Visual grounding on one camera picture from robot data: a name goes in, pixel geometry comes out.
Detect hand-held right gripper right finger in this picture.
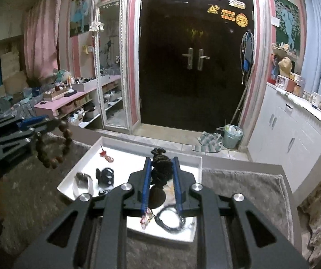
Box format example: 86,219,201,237
172,156,309,269

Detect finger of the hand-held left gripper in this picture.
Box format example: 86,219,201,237
0,131,43,158
0,115,64,135

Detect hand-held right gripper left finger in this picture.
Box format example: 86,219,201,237
13,157,153,269

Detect black bead bracelet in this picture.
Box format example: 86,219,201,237
150,147,175,191

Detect brown bead bracelet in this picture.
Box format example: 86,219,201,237
34,119,73,170

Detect white tray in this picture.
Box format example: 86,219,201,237
57,136,203,244

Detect red bead bracelet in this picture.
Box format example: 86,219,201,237
99,145,116,163

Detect white jade pendant black cord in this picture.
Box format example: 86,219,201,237
73,172,94,200

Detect dark brown oval pendant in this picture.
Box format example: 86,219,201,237
149,188,167,209

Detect blue patterned blanket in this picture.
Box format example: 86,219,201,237
0,92,43,121

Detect pink shelf unit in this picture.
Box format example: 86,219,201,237
34,75,123,126

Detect pink crystal charm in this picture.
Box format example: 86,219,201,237
139,208,153,229

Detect teal plush toy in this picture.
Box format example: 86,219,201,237
53,69,71,85

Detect grey shaggy mat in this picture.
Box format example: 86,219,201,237
0,134,294,269

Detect grey striped slippers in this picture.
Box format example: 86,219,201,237
195,131,223,153

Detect white box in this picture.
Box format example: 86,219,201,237
71,78,97,92

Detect stack of cardboard boxes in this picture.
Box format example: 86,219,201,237
0,38,28,96

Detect grey waste bin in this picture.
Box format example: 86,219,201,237
223,124,244,150

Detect pink curtain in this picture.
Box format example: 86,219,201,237
23,0,66,80

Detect dark double door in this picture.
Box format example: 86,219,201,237
139,0,255,133

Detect white framed mirror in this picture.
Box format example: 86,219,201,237
93,0,133,131

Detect white bow ornament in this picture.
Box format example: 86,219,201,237
90,21,105,33

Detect white cabinet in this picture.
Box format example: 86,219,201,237
246,82,321,194

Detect hanging blue bag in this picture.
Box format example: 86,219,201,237
239,31,255,86

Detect tan plush toy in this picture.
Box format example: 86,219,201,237
278,57,293,75

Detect round yellow sticker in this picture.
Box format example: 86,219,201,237
235,13,248,27

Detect black cord bracelet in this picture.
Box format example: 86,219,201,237
155,206,187,234

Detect black cord ornament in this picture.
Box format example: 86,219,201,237
96,167,116,189

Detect mop handle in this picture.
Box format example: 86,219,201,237
229,70,252,126

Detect blue figure wall picture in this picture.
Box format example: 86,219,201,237
69,0,93,37

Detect metal door handle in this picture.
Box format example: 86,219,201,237
182,48,195,69
197,48,210,70

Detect green wall poster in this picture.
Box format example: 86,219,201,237
273,0,301,56

